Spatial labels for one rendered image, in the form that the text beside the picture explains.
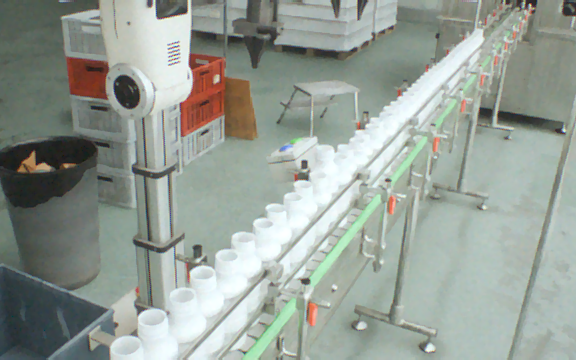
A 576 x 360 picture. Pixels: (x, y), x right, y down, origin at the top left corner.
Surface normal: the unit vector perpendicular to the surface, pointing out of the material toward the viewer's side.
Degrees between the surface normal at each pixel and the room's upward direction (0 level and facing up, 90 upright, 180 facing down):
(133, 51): 101
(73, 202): 93
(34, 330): 90
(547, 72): 90
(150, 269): 90
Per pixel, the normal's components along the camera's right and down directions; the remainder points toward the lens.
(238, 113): -0.41, 0.52
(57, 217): 0.43, 0.44
